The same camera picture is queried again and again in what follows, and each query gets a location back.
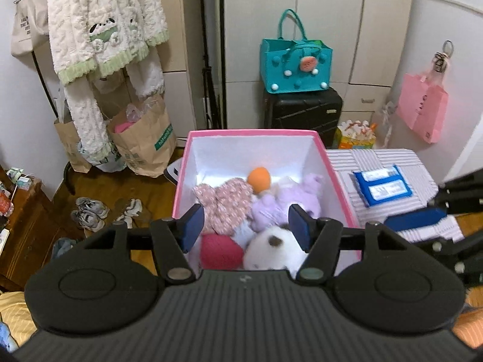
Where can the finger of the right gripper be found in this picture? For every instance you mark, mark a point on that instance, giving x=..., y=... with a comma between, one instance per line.
x=422, y=217

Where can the striped table cloth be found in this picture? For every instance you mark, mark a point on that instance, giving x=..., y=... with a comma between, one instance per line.
x=345, y=162

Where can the purple Kuromi plush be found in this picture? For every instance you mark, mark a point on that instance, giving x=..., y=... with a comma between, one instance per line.
x=271, y=208

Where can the cream fleece pajama pants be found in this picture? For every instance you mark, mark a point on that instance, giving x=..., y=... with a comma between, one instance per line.
x=94, y=102

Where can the wooden nightstand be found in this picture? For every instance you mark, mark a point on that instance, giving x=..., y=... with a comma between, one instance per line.
x=29, y=242

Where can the teal felt handbag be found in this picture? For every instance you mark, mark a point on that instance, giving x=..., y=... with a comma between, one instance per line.
x=294, y=65

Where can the black suitcase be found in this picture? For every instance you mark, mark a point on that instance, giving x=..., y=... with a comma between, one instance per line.
x=316, y=111

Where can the orange plush ball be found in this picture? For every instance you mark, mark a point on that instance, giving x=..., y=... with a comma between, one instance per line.
x=259, y=179

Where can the canvas tote bag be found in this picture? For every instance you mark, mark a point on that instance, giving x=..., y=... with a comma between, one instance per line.
x=30, y=28

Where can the pink floral fabric bow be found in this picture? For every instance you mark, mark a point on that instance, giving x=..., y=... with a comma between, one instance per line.
x=225, y=206

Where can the brown paper bag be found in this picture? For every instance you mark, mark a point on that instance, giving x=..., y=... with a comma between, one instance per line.
x=144, y=136

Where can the cream fleece pajama jacket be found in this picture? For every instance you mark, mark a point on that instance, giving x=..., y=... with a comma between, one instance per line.
x=100, y=37

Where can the blue wet wipes pack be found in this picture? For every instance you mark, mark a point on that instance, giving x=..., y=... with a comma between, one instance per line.
x=382, y=185

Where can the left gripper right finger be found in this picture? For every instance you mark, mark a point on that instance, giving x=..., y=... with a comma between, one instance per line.
x=320, y=239

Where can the beige wardrobe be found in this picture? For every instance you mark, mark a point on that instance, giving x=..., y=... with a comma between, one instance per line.
x=366, y=37

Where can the pink storage box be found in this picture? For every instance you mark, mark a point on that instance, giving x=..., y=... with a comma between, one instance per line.
x=214, y=157

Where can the colourful gift bag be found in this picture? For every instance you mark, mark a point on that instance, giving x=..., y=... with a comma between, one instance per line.
x=351, y=135

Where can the red strawberry plush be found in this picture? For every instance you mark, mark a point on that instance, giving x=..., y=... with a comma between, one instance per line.
x=220, y=253

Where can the white fluffy cat plush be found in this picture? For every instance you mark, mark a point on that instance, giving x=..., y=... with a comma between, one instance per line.
x=275, y=248

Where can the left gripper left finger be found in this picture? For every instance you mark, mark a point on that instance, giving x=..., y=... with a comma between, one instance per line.
x=172, y=240

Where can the pink paper bag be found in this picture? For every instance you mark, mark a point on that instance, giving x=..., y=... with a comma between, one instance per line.
x=422, y=106

